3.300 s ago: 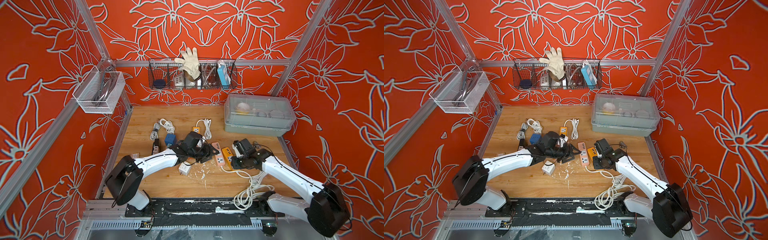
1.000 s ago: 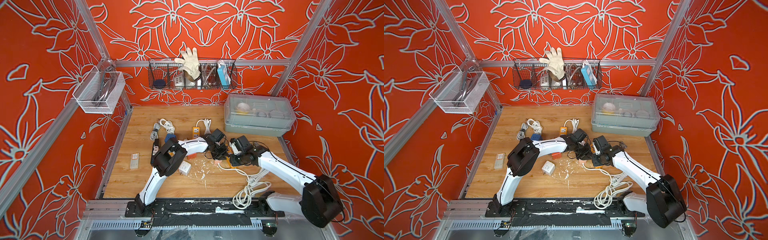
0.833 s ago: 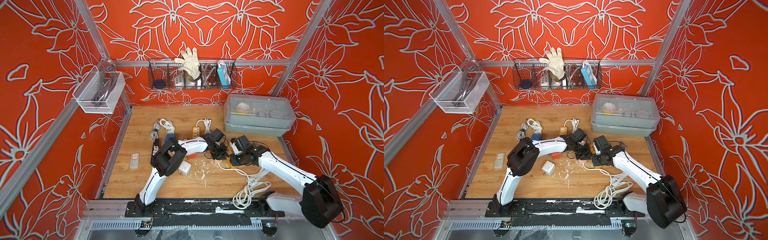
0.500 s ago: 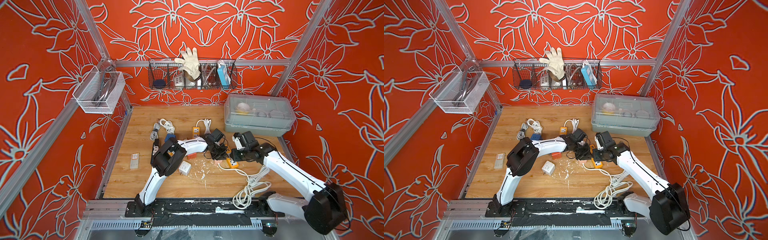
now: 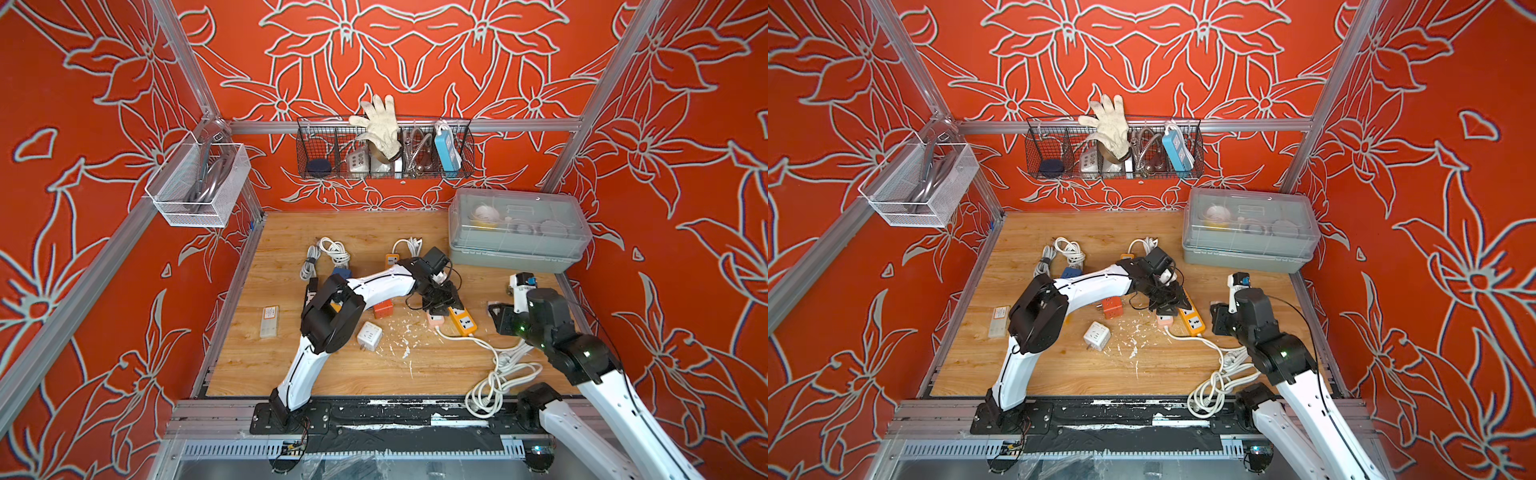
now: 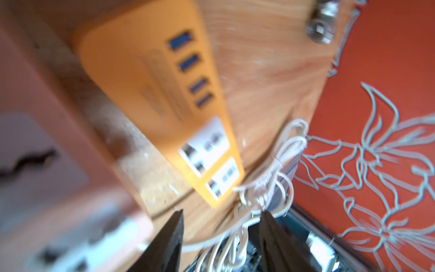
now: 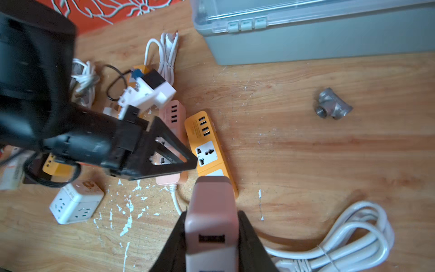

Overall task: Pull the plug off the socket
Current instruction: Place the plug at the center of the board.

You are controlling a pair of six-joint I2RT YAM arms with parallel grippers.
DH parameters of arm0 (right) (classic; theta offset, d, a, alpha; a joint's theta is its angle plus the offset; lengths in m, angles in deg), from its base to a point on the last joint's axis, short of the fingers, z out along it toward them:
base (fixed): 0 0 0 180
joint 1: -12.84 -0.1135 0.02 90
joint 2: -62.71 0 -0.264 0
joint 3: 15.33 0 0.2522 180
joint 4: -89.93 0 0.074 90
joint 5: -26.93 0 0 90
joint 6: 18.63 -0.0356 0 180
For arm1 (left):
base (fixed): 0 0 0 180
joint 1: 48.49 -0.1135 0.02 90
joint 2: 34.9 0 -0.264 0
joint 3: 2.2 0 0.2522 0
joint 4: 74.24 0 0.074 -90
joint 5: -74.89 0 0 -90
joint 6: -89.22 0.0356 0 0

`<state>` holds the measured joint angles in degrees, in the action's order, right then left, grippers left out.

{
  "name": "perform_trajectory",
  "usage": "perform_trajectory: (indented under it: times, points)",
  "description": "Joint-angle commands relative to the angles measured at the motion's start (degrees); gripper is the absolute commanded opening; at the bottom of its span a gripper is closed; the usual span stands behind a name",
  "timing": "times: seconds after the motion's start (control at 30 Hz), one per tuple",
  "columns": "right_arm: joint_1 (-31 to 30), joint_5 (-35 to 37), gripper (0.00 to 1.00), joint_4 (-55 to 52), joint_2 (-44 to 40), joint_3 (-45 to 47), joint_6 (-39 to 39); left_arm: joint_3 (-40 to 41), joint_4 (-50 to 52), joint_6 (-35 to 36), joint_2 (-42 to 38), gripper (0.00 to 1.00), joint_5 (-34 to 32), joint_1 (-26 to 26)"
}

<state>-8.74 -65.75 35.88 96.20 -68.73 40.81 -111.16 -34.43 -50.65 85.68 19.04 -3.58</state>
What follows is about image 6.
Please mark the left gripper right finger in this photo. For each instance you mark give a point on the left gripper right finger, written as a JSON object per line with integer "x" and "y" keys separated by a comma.
{"x": 278, "y": 252}

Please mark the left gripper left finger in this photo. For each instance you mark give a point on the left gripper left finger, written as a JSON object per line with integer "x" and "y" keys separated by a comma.
{"x": 164, "y": 253}

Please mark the yellow strip with pink plug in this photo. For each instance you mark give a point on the yellow strip with pink plug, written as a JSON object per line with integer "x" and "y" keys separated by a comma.
{"x": 154, "y": 61}

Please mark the small grey metal clip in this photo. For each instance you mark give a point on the small grey metal clip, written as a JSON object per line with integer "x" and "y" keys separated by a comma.
{"x": 322, "y": 21}

